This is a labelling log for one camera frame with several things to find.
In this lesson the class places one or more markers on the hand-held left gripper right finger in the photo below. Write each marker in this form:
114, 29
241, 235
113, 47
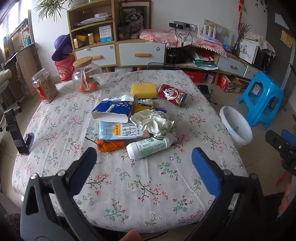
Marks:
204, 169

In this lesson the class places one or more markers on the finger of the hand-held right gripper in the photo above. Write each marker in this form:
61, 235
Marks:
289, 136
274, 140

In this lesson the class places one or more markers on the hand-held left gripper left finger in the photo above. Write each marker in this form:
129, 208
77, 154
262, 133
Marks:
89, 158

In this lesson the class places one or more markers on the white trash bin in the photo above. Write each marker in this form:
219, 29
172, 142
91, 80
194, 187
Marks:
238, 129

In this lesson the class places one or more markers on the person's right hand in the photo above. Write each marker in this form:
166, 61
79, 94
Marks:
286, 197

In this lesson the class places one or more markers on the orange peel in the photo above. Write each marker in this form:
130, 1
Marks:
108, 145

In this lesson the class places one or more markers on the light blue milk carton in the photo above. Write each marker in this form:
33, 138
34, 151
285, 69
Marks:
113, 129

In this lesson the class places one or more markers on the blue plastic stool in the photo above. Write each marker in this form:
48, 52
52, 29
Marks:
261, 97

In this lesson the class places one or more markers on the floral tablecloth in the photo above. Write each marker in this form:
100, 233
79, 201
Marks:
129, 185

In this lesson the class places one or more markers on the blue cardboard carton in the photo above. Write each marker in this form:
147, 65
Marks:
113, 111

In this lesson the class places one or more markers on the white green plastic bottle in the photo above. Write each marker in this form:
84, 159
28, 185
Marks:
148, 147

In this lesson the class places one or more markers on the mandarin orange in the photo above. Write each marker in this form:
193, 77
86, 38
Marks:
82, 88
93, 86

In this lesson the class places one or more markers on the red printed box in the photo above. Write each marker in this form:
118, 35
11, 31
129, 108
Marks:
227, 84

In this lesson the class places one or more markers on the yellow snack wrapper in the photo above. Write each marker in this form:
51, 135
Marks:
144, 108

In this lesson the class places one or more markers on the crumpled white tissue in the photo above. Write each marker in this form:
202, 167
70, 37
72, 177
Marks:
145, 102

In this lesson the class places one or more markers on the black floor device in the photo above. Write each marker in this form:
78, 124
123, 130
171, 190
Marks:
204, 89

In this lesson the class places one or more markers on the red drink can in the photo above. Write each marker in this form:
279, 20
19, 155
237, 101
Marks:
172, 93

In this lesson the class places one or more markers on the plastic jar with red label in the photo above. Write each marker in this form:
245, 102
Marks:
45, 87

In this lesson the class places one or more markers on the glass jar with wooden lid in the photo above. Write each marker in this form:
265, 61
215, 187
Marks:
86, 74

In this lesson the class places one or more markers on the yellow sponge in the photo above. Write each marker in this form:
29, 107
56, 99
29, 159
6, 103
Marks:
143, 90

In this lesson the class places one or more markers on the low wooden cabinet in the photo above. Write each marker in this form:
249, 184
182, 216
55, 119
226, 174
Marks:
226, 64

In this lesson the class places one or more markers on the white framed drawing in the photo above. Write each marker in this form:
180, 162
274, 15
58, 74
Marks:
247, 51

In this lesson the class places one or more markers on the yellow paper note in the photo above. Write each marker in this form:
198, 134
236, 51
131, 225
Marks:
287, 39

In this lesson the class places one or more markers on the green white bag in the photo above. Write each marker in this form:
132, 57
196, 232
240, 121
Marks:
204, 64

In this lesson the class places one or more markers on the dried twigs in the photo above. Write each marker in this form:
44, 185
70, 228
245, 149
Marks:
242, 34

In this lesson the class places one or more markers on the black chair back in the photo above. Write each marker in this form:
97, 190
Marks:
163, 66

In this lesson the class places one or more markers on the purple hat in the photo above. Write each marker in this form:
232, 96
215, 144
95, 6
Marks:
62, 46

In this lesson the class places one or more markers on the white paper sheet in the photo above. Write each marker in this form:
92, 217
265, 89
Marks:
282, 20

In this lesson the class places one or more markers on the wooden shelf cabinet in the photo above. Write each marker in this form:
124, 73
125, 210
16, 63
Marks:
104, 34

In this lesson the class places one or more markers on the blue white box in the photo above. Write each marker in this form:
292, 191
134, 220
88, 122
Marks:
106, 33

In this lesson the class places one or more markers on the white router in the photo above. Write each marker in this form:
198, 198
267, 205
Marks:
208, 29

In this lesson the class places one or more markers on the pink patterned cloth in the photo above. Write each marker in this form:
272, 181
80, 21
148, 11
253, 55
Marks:
161, 37

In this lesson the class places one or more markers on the grey power strip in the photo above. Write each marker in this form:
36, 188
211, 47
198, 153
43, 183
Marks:
182, 25

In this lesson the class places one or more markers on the framed cat picture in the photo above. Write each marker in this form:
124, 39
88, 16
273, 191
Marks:
133, 19

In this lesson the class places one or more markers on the potted plant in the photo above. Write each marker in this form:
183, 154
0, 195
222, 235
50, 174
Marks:
53, 7

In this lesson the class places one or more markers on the red wall decoration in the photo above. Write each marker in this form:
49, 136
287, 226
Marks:
241, 11

